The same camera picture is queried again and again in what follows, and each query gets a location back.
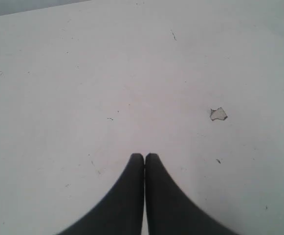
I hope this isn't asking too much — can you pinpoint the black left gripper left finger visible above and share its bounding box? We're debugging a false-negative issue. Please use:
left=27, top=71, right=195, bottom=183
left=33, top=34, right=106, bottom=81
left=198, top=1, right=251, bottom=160
left=60, top=153, right=144, bottom=235

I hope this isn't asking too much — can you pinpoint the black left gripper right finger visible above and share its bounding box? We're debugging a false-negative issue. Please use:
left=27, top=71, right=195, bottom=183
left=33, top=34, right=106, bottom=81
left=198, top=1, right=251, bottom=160
left=145, top=153, right=235, bottom=235

